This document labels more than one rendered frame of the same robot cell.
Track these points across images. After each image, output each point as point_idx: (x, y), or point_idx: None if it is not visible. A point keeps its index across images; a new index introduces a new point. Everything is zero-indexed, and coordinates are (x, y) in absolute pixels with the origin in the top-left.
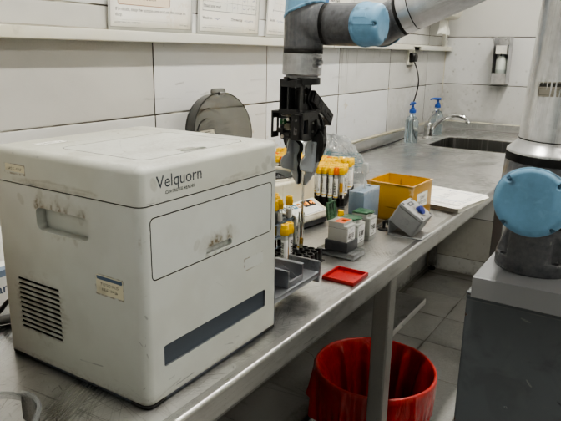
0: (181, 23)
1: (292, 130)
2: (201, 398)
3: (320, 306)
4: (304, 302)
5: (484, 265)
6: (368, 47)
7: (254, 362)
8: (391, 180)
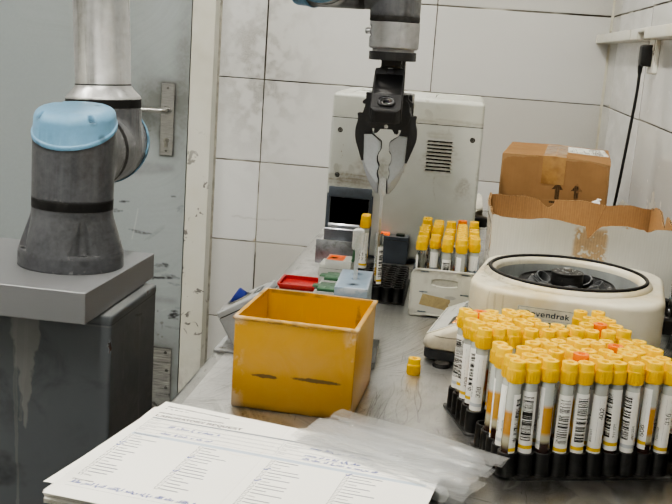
0: None
1: None
2: (322, 231)
3: (300, 265)
4: (318, 266)
5: (137, 261)
6: (309, 6)
7: (312, 241)
8: (344, 348)
